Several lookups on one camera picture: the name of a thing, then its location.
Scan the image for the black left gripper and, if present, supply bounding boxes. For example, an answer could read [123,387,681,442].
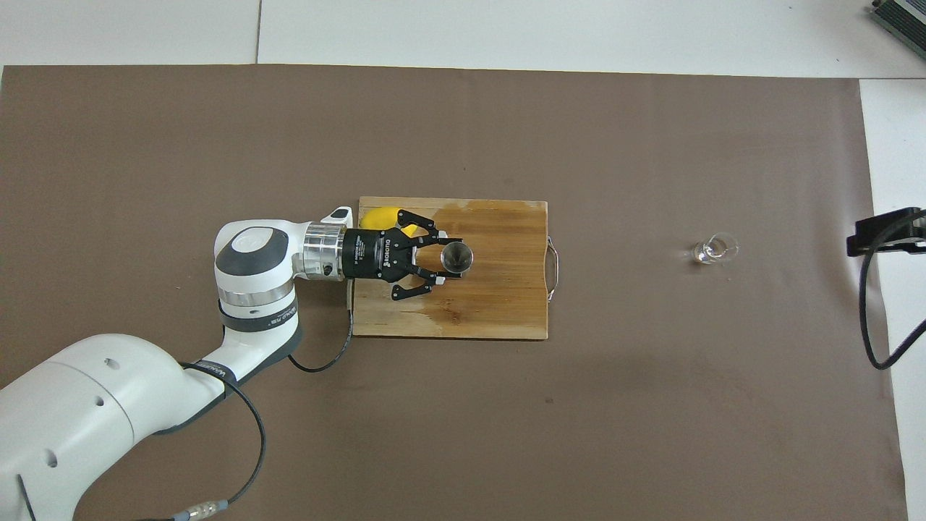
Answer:
[341,208,464,302]

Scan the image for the steel double jigger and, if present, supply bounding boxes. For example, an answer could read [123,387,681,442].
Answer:
[440,242,475,277]

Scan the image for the small clear glass cup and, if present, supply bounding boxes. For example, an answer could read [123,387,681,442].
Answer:
[691,232,740,266]

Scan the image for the yellow lemon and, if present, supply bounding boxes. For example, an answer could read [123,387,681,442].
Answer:
[360,206,420,238]

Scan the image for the wooden cutting board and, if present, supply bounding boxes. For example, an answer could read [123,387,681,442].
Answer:
[349,196,560,341]

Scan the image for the grey metal device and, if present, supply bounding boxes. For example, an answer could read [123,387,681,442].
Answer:
[870,0,926,41]

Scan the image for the brown table mat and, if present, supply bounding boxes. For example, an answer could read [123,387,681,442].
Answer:
[0,64,909,521]

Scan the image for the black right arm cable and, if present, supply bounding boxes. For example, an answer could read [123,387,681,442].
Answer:
[858,213,926,370]

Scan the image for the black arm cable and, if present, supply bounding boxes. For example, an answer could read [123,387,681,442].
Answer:
[858,213,926,370]
[170,289,355,521]

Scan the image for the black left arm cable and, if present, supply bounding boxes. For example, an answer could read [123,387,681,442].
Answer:
[170,289,355,521]

